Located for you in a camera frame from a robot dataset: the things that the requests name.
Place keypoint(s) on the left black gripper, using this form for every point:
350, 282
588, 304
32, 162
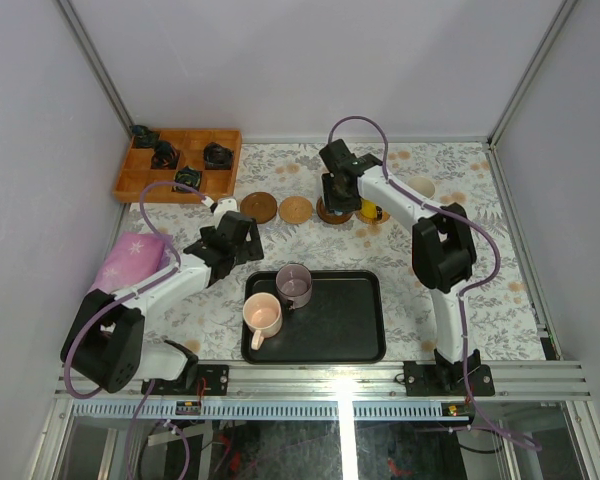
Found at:
250, 239

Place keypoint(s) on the pink mug white inside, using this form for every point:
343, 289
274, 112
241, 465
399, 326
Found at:
423, 186

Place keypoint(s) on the light pink mug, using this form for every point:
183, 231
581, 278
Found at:
262, 314

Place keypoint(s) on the wooden compartment tray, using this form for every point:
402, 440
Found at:
138, 171

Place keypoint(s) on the black serving tray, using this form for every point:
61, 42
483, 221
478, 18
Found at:
342, 324

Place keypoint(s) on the black green rolled item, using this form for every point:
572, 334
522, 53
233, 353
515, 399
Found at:
186, 179

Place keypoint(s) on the purple glass cup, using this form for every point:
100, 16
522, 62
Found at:
293, 284

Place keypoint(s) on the purple printed cloth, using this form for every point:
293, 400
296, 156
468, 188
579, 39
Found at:
133, 258

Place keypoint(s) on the aluminium front rail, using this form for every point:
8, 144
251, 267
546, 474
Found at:
364, 392

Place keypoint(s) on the brown wooden coaster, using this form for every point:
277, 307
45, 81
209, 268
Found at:
261, 206
330, 218

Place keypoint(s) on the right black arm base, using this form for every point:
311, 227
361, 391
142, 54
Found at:
442, 378

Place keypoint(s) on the woven rattan coaster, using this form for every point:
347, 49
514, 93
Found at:
295, 210
381, 217

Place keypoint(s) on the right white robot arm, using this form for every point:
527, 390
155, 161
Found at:
443, 250

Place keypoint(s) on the yellow mug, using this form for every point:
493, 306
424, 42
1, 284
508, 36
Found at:
368, 208

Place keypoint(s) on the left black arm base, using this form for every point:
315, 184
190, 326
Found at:
203, 380

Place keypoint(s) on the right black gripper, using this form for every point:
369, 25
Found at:
332, 204

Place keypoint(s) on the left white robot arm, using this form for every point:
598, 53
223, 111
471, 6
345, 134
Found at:
106, 341

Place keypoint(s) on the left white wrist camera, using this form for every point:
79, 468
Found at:
219, 207

